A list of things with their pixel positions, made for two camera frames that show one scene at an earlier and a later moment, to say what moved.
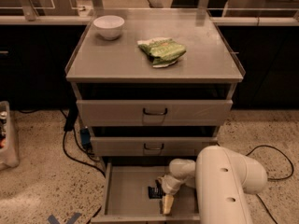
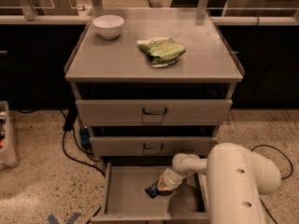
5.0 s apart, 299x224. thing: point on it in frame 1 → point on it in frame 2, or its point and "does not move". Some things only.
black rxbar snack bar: x=155 y=192 does not move
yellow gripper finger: x=167 y=201 → x=166 y=192
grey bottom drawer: x=127 y=202 does not move
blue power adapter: x=85 y=135 does not move
